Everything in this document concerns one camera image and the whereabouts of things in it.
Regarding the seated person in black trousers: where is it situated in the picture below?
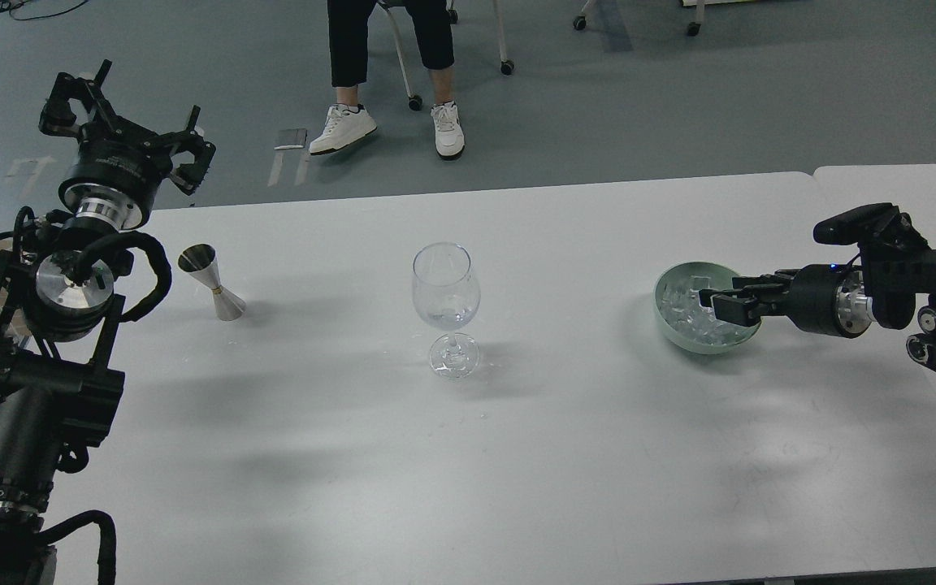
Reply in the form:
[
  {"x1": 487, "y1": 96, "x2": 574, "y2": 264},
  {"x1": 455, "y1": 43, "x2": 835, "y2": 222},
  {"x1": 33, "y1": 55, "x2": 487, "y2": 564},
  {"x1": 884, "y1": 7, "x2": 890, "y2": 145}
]
[{"x1": 308, "y1": 0, "x2": 466, "y2": 161}]

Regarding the steel cocktail jigger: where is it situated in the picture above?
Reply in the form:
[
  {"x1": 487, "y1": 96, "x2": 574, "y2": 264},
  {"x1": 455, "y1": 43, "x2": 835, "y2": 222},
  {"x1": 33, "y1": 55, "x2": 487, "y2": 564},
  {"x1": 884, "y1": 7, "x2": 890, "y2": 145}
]
[{"x1": 178, "y1": 244, "x2": 246, "y2": 322}]

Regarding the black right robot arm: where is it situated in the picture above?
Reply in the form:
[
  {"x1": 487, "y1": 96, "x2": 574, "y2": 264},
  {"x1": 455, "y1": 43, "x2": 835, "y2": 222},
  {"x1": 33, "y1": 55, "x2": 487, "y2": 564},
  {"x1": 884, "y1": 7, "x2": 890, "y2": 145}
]
[{"x1": 699, "y1": 202, "x2": 936, "y2": 373}]

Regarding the white rolling chair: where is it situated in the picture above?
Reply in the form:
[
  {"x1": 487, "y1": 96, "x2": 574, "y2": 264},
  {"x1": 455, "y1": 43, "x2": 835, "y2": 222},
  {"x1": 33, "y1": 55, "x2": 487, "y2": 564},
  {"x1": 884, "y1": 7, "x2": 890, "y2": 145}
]
[{"x1": 379, "y1": 0, "x2": 516, "y2": 112}]

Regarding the clear wine glass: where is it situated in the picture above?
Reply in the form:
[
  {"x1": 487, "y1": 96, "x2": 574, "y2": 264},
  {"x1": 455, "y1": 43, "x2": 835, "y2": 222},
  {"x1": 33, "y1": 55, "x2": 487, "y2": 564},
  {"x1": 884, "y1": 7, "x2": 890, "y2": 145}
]
[{"x1": 411, "y1": 243, "x2": 482, "y2": 380}]

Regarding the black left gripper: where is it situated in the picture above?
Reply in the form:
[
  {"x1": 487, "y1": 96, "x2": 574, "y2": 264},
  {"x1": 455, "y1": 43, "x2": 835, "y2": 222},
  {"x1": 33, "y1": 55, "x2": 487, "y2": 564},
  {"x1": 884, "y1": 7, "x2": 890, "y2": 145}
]
[{"x1": 38, "y1": 59, "x2": 216, "y2": 231}]

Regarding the green bowl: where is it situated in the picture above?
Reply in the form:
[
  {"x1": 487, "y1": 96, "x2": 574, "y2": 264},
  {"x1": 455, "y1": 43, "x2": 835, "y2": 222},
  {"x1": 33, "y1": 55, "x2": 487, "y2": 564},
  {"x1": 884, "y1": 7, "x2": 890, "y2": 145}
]
[{"x1": 652, "y1": 262, "x2": 759, "y2": 355}]

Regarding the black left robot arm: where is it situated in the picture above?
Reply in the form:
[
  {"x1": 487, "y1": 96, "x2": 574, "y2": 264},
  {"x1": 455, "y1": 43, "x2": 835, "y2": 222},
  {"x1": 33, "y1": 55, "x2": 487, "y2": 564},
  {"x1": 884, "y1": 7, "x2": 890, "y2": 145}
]
[{"x1": 0, "y1": 62, "x2": 215, "y2": 584}]

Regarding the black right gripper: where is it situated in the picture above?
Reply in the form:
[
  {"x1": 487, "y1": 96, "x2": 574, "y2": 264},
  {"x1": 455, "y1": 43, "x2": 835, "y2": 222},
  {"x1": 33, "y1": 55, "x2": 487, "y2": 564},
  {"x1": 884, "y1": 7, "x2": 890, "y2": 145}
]
[{"x1": 698, "y1": 264, "x2": 874, "y2": 338}]

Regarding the pile of ice cubes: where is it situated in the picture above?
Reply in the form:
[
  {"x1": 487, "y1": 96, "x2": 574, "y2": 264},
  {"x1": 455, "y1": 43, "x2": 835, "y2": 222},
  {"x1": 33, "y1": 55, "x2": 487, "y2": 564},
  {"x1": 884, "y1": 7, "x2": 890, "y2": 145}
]
[{"x1": 660, "y1": 275, "x2": 753, "y2": 347}]

